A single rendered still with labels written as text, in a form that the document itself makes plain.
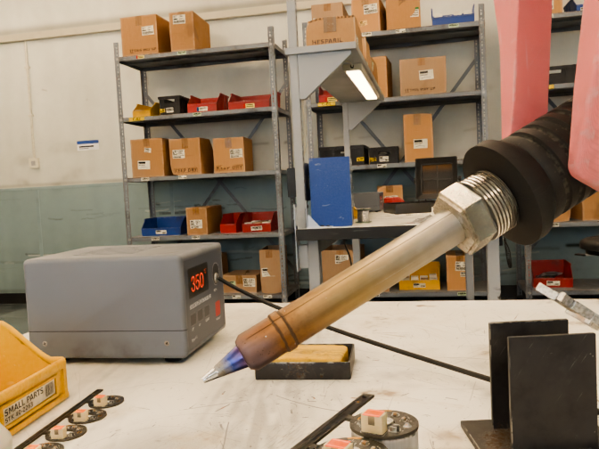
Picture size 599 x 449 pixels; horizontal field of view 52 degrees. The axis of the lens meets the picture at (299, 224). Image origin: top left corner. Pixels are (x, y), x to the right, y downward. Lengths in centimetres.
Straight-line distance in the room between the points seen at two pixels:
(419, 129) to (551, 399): 397
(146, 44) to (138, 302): 426
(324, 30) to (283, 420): 208
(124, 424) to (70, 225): 514
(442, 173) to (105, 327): 278
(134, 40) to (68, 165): 133
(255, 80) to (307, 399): 456
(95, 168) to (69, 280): 485
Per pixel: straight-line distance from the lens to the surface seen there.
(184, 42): 464
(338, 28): 240
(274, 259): 442
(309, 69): 214
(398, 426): 23
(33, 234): 576
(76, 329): 59
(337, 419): 24
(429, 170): 326
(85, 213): 548
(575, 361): 36
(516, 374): 35
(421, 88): 425
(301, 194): 211
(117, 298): 56
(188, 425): 42
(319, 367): 49
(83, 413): 45
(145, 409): 46
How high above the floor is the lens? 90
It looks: 4 degrees down
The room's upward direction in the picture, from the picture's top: 3 degrees counter-clockwise
